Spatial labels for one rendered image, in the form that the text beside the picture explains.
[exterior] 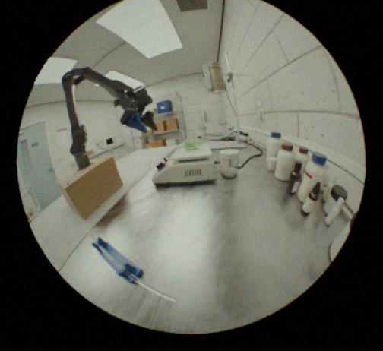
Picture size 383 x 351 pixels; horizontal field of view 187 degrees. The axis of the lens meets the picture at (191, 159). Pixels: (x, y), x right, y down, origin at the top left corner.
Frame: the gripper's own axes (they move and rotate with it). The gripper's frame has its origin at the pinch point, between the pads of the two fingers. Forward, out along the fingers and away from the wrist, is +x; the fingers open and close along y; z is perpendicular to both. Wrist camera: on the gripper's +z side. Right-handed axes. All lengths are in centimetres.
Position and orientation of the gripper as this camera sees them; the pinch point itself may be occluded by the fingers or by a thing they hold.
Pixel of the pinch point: (147, 124)
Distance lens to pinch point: 43.2
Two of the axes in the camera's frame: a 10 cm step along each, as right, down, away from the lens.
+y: 0.7, -3.4, 9.4
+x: 6.8, 7.0, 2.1
